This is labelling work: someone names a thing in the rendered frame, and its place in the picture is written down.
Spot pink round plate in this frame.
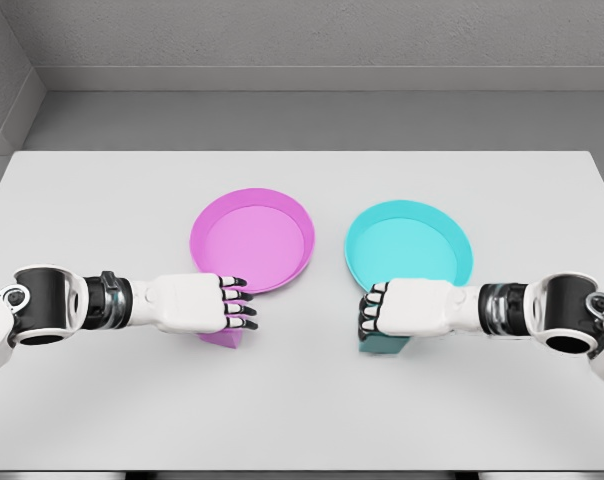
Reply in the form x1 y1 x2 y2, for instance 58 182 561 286
189 187 316 295

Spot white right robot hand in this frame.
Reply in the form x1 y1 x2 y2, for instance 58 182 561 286
357 278 457 337

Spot teal block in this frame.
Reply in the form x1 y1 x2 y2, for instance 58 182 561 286
357 324 412 357

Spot pink block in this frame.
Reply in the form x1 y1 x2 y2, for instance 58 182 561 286
198 327 247 350

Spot cyan round plate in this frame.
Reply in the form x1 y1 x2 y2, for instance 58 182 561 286
343 199 474 297

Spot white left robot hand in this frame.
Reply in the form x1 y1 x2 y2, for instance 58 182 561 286
153 272 259 335

